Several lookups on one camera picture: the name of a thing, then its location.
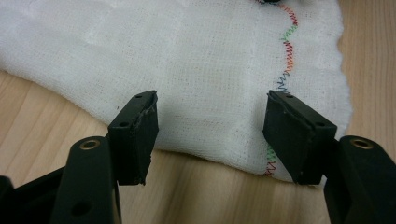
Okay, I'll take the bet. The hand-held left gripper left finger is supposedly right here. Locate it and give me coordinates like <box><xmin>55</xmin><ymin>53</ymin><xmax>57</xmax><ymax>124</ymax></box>
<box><xmin>107</xmin><ymin>90</ymin><xmax>160</xmax><ymax>187</ymax></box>

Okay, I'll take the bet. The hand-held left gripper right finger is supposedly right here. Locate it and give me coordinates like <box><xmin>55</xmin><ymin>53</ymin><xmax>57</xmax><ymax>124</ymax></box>
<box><xmin>262</xmin><ymin>90</ymin><xmax>339</xmax><ymax>187</ymax></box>

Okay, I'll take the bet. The white cloth with stitched edge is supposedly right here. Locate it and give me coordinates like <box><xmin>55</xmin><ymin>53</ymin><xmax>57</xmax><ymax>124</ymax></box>
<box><xmin>0</xmin><ymin>0</ymin><xmax>353</xmax><ymax>184</ymax></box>

